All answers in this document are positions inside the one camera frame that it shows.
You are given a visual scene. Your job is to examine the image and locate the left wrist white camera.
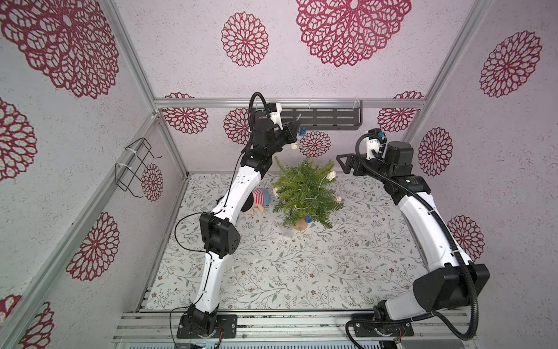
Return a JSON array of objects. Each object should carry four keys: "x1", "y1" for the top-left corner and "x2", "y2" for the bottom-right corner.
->
[{"x1": 267, "y1": 103, "x2": 283, "y2": 129}]

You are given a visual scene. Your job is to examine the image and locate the string lights with rattan balls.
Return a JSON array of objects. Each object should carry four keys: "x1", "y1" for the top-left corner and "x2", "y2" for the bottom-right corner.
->
[{"x1": 291, "y1": 127, "x2": 331, "y2": 231}]

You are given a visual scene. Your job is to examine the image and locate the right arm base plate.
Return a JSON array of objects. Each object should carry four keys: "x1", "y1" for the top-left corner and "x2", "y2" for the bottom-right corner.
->
[{"x1": 352, "y1": 314, "x2": 415, "y2": 337}]

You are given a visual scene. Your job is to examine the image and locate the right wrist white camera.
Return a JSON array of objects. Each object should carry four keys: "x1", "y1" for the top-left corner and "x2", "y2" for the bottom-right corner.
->
[{"x1": 366, "y1": 128, "x2": 387, "y2": 160}]

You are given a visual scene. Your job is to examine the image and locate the plush doll striped shirt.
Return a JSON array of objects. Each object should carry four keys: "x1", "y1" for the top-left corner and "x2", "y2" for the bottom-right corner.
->
[{"x1": 241, "y1": 188, "x2": 271, "y2": 212}]

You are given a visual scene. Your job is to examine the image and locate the wrist white camera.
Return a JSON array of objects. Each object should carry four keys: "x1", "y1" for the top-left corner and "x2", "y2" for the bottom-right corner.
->
[
  {"x1": 366, "y1": 128, "x2": 387, "y2": 160},
  {"x1": 267, "y1": 103, "x2": 283, "y2": 129}
]

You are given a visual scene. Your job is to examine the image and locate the black wire wall rack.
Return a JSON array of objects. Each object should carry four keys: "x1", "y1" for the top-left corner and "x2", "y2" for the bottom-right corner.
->
[{"x1": 113, "y1": 138, "x2": 164, "y2": 202}]

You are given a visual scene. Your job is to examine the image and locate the small green christmas tree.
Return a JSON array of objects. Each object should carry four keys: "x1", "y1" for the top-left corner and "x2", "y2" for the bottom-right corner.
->
[{"x1": 272, "y1": 158, "x2": 344, "y2": 228}]

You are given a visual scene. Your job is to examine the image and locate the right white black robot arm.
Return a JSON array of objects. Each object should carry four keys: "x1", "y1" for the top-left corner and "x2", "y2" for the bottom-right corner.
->
[{"x1": 337, "y1": 140, "x2": 490, "y2": 323}]

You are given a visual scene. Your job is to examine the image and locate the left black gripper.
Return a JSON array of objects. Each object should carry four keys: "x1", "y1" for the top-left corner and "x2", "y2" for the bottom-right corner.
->
[{"x1": 267, "y1": 120, "x2": 301, "y2": 156}]

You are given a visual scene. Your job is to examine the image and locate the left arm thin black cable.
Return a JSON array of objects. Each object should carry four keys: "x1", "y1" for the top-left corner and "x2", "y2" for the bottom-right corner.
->
[{"x1": 169, "y1": 91, "x2": 273, "y2": 349}]

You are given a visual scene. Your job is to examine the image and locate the clear battery box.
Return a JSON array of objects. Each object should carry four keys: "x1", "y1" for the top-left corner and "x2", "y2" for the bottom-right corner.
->
[{"x1": 280, "y1": 226, "x2": 296, "y2": 238}]

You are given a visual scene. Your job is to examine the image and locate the dark grey wall shelf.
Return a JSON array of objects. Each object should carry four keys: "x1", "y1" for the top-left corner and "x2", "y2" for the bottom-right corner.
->
[{"x1": 271, "y1": 98, "x2": 363, "y2": 131}]

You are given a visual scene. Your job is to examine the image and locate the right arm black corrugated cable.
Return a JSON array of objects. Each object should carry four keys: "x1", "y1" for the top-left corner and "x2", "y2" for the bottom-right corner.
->
[{"x1": 344, "y1": 132, "x2": 480, "y2": 349}]

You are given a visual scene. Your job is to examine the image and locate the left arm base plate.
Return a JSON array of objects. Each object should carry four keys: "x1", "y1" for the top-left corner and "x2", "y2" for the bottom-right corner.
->
[{"x1": 176, "y1": 314, "x2": 238, "y2": 340}]

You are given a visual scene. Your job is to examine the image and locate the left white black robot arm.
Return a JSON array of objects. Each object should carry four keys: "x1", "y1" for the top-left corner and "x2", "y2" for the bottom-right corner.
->
[{"x1": 186, "y1": 118, "x2": 301, "y2": 335}]

